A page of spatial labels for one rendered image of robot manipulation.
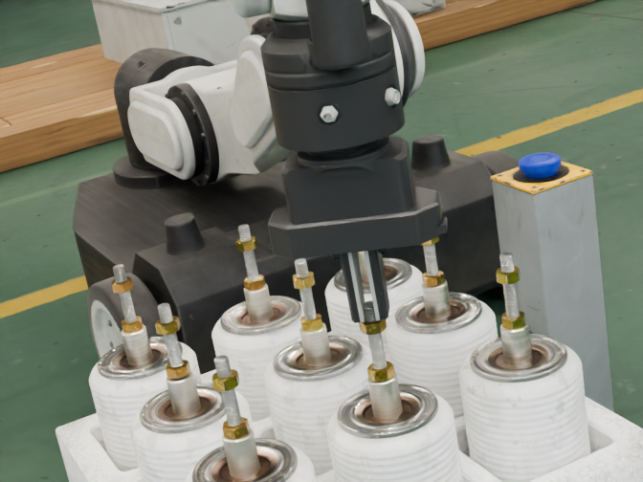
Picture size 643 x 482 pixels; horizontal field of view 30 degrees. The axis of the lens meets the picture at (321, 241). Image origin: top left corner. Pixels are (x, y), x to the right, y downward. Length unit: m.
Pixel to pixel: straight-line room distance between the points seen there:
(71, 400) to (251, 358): 0.59
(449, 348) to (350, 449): 0.17
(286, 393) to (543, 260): 0.31
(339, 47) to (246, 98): 0.60
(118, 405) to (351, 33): 0.44
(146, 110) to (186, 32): 1.33
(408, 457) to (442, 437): 0.03
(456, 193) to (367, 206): 0.72
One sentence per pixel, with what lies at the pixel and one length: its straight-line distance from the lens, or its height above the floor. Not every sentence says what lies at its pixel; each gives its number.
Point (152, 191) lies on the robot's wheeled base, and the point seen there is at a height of 0.17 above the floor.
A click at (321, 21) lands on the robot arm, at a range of 0.74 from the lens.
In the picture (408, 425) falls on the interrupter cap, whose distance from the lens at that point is 0.88.
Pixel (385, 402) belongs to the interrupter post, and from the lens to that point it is 0.89.
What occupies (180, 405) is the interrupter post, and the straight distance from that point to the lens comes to 0.95.
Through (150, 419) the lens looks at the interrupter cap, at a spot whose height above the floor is 0.25.
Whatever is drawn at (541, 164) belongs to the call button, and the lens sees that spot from 1.14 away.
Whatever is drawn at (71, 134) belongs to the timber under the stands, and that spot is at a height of 0.04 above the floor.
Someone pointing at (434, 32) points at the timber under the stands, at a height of 0.04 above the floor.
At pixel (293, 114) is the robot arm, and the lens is 0.78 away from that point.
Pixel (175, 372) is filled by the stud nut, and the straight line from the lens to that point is 0.94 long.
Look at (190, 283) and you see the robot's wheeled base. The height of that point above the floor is 0.19.
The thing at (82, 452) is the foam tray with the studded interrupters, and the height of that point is 0.18.
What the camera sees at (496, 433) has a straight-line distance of 0.94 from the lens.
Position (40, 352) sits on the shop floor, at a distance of 1.79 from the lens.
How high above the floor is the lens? 0.69
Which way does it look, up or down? 20 degrees down
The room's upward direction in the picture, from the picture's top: 10 degrees counter-clockwise
